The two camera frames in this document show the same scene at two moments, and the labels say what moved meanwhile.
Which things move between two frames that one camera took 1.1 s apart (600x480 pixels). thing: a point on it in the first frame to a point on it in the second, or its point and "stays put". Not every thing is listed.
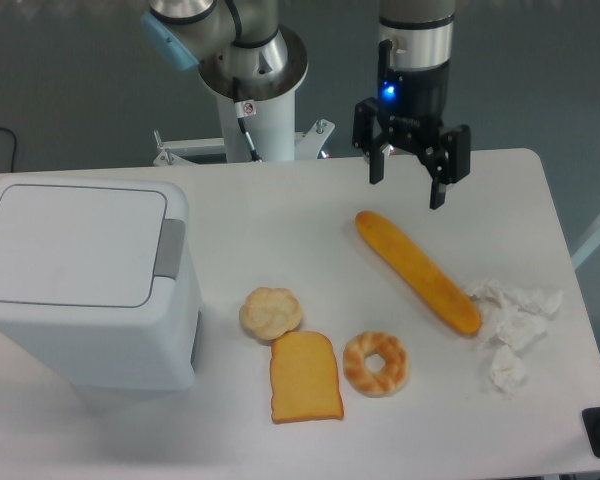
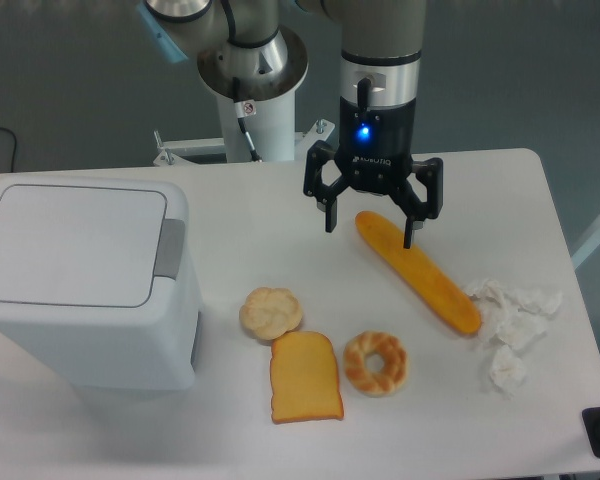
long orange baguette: (420, 273) stays put
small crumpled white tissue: (507, 370) stays put
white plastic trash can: (91, 278) stays put
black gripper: (409, 108) to (376, 145)
